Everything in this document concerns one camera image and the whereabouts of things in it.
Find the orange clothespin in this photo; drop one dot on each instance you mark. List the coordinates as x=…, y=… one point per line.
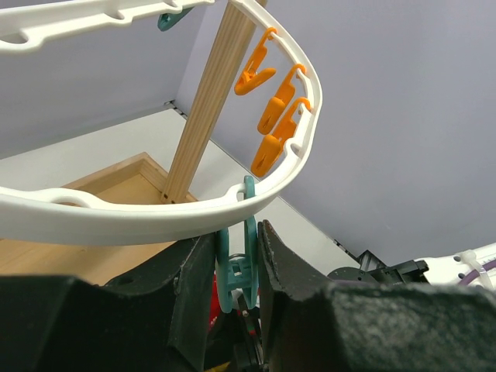
x=272, y=145
x=250, y=78
x=279, y=102

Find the wooden hanger stand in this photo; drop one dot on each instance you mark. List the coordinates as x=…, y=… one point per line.
x=140, y=179

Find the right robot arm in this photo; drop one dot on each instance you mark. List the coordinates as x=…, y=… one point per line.
x=474, y=267

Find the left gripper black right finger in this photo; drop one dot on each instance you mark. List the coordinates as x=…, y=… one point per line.
x=312, y=323

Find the teal clothespin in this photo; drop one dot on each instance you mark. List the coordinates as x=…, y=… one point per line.
x=168, y=20
x=238, y=271

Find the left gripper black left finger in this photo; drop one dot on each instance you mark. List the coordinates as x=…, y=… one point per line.
x=154, y=317

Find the red white striped sock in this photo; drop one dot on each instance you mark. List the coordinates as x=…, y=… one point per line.
x=215, y=314

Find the white round clip hanger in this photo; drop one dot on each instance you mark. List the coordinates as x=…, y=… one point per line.
x=66, y=216

